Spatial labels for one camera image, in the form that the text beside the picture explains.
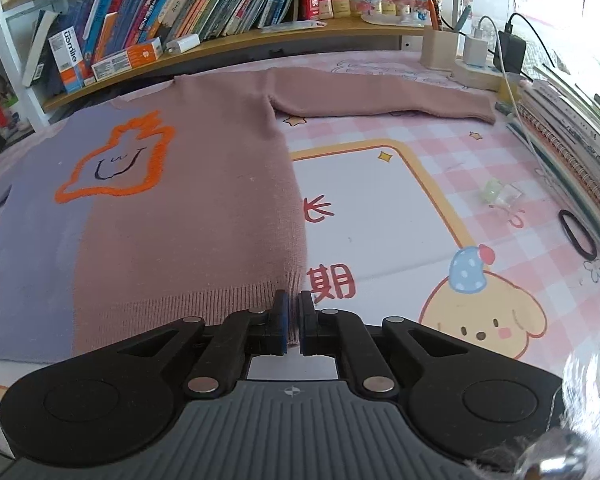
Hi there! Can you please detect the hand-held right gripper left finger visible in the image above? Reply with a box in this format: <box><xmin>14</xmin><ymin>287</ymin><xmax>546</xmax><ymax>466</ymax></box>
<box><xmin>102</xmin><ymin>289</ymin><xmax>289</xmax><ymax>397</ymax></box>

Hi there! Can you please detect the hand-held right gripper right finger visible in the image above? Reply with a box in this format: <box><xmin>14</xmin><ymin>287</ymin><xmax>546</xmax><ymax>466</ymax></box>
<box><xmin>298</xmin><ymin>290</ymin><xmax>483</xmax><ymax>402</ymax></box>

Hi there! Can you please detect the purple and pink towel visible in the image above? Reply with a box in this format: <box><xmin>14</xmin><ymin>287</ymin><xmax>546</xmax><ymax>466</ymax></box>
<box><xmin>0</xmin><ymin>67</ymin><xmax>497</xmax><ymax>365</ymax></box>

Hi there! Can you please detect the pink checked printed tablecloth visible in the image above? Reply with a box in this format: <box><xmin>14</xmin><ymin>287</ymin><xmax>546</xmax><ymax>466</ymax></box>
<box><xmin>0</xmin><ymin>50</ymin><xmax>600</xmax><ymax>461</ymax></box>

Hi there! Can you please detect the small clear green trinket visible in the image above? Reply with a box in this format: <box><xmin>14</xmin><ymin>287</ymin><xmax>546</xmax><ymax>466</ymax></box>
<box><xmin>481</xmin><ymin>177</ymin><xmax>525</xmax><ymax>213</ymax></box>

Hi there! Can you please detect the wooden bookshelf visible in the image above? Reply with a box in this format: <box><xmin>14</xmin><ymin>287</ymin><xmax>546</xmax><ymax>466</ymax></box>
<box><xmin>42</xmin><ymin>14</ymin><xmax>431</xmax><ymax>111</ymax></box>

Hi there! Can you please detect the white charger block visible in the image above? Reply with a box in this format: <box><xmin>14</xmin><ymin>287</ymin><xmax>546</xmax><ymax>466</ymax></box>
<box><xmin>164</xmin><ymin>34</ymin><xmax>201</xmax><ymax>55</ymax></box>

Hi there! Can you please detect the white power strip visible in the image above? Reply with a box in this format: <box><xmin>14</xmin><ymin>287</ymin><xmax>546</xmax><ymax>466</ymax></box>
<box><xmin>452</xmin><ymin>60</ymin><xmax>518</xmax><ymax>92</ymax></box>

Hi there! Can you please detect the beige pen holder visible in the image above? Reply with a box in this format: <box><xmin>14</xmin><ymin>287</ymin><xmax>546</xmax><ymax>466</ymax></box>
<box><xmin>420</xmin><ymin>27</ymin><xmax>463</xmax><ymax>71</ymax></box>

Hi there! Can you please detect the orange white flat box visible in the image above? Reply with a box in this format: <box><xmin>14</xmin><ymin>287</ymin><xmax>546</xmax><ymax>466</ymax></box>
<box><xmin>91</xmin><ymin>37</ymin><xmax>163</xmax><ymax>82</ymax></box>

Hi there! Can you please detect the white plug charger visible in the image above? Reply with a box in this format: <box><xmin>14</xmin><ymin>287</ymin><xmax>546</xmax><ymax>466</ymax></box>
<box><xmin>462</xmin><ymin>30</ymin><xmax>492</xmax><ymax>67</ymax></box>

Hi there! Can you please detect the stack of notebooks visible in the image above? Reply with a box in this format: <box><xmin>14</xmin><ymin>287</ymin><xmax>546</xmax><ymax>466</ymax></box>
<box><xmin>505</xmin><ymin>65</ymin><xmax>600</xmax><ymax>241</ymax></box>

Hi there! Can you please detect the row of colourful books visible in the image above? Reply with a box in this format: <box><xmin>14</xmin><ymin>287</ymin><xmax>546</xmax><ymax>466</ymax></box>
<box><xmin>22</xmin><ymin>0</ymin><xmax>361</xmax><ymax>96</ymax></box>

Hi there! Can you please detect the blue orange upright box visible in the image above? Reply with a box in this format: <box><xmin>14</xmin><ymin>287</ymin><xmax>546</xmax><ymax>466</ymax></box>
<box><xmin>47</xmin><ymin>26</ymin><xmax>86</xmax><ymax>93</ymax></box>

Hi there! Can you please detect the black power adapter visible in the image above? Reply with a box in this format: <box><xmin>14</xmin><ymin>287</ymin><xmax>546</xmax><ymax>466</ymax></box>
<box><xmin>497</xmin><ymin>30</ymin><xmax>527</xmax><ymax>76</ymax></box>

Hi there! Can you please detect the black hair tie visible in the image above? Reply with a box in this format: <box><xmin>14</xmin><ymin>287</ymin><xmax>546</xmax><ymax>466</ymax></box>
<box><xmin>558</xmin><ymin>209</ymin><xmax>597</xmax><ymax>261</ymax></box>

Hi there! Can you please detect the white cable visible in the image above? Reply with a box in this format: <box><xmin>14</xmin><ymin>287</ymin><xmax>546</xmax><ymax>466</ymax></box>
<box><xmin>474</xmin><ymin>15</ymin><xmax>548</xmax><ymax>173</ymax></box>

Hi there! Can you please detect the black cable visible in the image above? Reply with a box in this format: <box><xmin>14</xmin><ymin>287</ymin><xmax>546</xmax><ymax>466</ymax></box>
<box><xmin>505</xmin><ymin>11</ymin><xmax>548</xmax><ymax>82</ymax></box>

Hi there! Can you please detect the white shelf frame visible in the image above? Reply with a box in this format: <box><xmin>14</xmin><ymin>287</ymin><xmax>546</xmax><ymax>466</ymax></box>
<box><xmin>0</xmin><ymin>0</ymin><xmax>53</xmax><ymax>131</ymax></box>

